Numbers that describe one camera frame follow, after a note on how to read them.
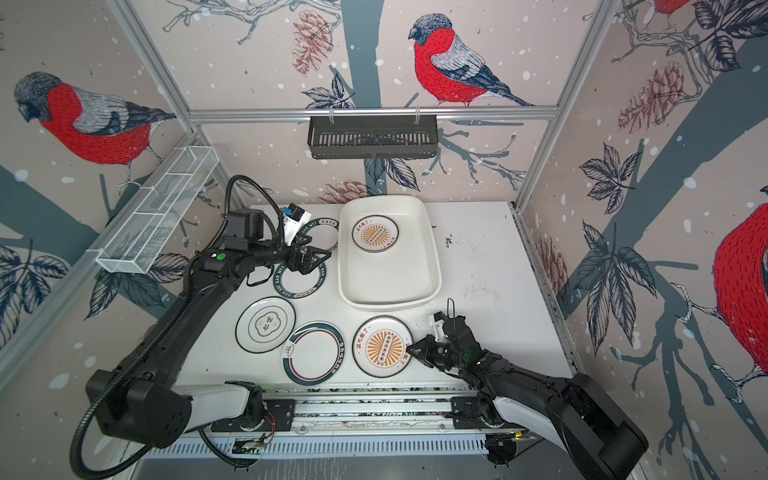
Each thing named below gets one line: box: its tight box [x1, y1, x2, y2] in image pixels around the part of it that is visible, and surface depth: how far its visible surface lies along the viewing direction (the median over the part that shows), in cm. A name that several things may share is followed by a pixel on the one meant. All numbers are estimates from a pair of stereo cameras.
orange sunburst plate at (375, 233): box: [352, 215, 400, 253], surface depth 113 cm
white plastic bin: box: [338, 195, 442, 311], surface depth 108 cm
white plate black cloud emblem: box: [235, 296, 297, 354], surface depth 91 cm
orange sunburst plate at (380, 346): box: [352, 315, 414, 379], surface depth 85 cm
